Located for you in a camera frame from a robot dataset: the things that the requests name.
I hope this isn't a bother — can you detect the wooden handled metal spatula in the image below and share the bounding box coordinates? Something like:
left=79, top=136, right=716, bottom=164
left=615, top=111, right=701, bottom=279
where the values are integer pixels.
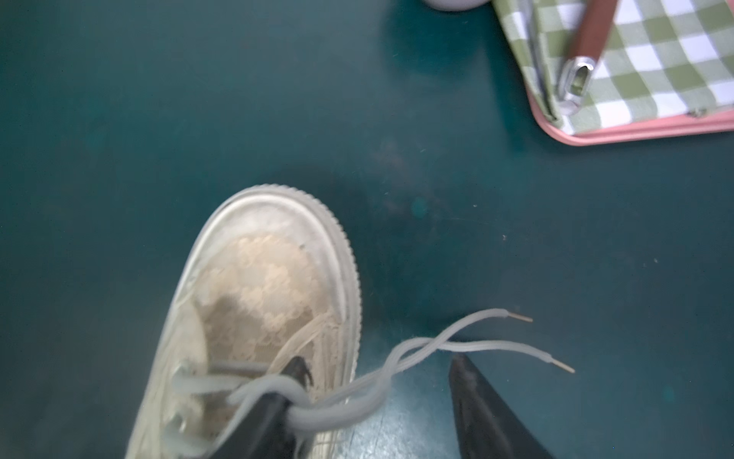
left=556, top=0, right=619, bottom=116

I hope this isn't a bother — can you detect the green white checkered cloth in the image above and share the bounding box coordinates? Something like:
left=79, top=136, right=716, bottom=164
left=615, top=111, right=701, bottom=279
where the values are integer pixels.
left=493, top=0, right=733, bottom=135

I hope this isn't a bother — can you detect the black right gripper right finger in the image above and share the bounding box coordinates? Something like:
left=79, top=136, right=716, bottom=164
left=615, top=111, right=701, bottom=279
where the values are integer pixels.
left=448, top=354, right=554, bottom=459

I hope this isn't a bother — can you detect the lilac ceramic bowl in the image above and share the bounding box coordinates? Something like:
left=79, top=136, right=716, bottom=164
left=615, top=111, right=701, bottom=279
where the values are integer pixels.
left=424, top=0, right=490, bottom=13

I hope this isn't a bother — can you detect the pink plastic tray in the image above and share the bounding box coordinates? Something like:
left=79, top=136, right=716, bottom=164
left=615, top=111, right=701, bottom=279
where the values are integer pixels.
left=528, top=94, right=733, bottom=146

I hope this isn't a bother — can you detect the beige sneaker with red insole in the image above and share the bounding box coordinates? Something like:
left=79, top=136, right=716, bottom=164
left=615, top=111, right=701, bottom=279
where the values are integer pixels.
left=126, top=185, right=555, bottom=458

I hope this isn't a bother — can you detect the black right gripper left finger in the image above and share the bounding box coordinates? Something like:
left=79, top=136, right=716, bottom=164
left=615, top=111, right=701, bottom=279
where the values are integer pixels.
left=209, top=357, right=313, bottom=458

